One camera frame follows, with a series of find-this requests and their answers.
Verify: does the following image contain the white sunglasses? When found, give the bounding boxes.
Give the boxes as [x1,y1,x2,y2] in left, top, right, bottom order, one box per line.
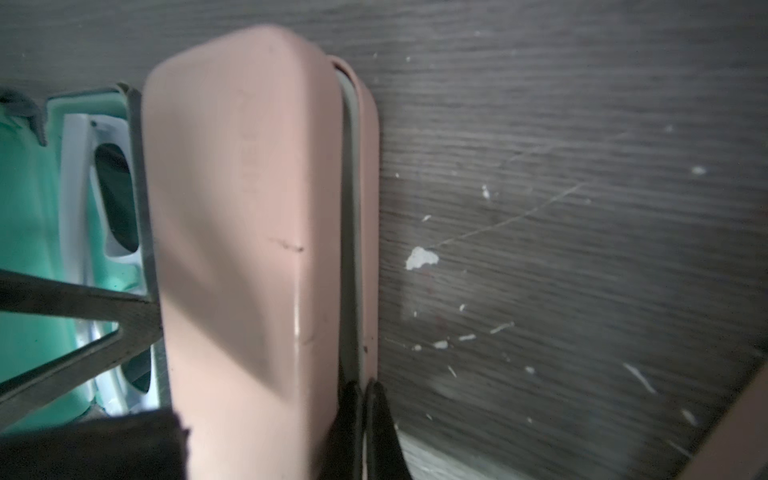
[58,113,160,416]

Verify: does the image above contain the mint case with white sunglasses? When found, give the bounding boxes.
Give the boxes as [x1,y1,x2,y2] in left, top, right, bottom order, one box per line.
[1,85,170,435]

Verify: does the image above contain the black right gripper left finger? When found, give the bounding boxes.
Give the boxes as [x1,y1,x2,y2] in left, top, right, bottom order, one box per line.
[1,270,162,428]

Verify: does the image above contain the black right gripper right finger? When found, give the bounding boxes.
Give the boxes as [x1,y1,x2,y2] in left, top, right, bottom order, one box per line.
[364,380,413,480]

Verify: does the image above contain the pink case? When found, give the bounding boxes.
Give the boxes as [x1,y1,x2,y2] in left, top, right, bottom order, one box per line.
[142,25,370,479]
[677,363,767,480]

